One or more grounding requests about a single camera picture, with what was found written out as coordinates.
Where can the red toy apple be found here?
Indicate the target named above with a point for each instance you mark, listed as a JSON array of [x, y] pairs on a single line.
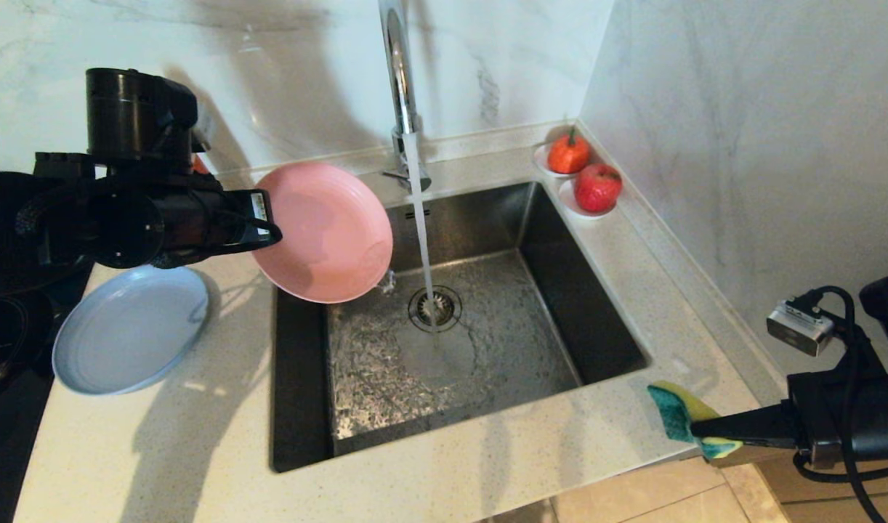
[[599, 187]]

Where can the metal sink drain strainer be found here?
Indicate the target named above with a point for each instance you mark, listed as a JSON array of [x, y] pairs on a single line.
[[447, 309]]

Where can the clear water stream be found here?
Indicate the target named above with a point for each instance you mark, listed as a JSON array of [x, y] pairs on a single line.
[[422, 225]]

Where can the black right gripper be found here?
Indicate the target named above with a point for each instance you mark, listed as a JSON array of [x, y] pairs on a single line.
[[825, 418]]

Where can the brown wooden cabinet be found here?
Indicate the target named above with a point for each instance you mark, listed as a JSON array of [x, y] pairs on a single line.
[[836, 501]]

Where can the black induction cooktop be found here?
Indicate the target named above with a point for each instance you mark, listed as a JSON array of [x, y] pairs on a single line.
[[1, 450]]

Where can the pink plate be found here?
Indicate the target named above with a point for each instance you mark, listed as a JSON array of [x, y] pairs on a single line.
[[328, 232]]

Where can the yellow green sponge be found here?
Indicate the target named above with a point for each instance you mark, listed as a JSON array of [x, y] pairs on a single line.
[[673, 414]]

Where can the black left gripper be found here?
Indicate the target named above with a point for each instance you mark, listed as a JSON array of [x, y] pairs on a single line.
[[233, 214]]

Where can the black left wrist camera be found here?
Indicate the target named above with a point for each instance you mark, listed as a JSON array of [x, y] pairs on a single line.
[[201, 138]]

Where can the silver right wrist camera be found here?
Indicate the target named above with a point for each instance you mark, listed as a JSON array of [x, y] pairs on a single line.
[[800, 327]]

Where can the stainless steel sink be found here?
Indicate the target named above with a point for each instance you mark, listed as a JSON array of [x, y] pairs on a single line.
[[524, 349]]

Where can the light blue plate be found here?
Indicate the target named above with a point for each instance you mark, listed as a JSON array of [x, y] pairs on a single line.
[[131, 334]]

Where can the small white dish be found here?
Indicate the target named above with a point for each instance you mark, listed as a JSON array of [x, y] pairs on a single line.
[[541, 160], [575, 208]]

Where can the chrome faucet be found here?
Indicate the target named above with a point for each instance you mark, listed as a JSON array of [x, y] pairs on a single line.
[[402, 80]]

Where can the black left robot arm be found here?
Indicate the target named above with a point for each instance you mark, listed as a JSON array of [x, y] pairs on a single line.
[[124, 181]]

